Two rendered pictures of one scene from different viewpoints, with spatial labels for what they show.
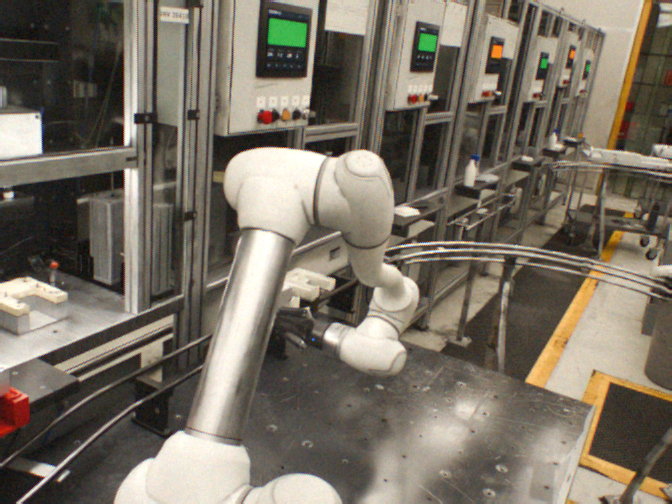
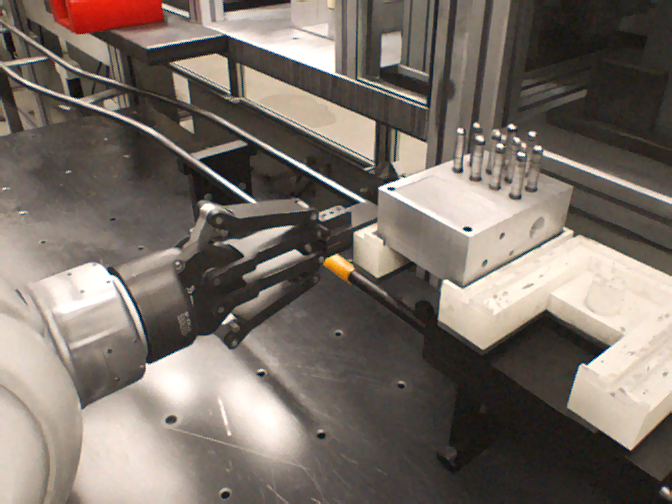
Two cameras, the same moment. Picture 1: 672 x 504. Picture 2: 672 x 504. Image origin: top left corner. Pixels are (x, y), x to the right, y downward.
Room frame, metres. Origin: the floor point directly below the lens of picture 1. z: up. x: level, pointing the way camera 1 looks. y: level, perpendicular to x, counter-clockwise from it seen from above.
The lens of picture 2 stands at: (1.76, -0.24, 1.15)
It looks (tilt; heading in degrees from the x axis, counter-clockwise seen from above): 33 degrees down; 114
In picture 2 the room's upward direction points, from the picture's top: straight up
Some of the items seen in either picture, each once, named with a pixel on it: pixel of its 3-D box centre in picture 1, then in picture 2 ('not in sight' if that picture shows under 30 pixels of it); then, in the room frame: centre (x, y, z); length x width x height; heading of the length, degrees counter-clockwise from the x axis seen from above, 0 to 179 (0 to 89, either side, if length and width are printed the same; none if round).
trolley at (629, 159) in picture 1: (619, 199); not in sight; (5.93, -2.63, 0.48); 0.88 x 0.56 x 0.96; 80
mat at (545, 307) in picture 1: (567, 264); not in sight; (5.19, -2.01, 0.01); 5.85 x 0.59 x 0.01; 152
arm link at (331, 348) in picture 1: (337, 340); (87, 333); (1.48, -0.03, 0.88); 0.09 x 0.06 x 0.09; 153
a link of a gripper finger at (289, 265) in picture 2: (292, 329); (262, 274); (1.54, 0.10, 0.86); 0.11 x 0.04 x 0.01; 63
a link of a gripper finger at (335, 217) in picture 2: not in sight; (323, 212); (1.57, 0.15, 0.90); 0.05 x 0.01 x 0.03; 63
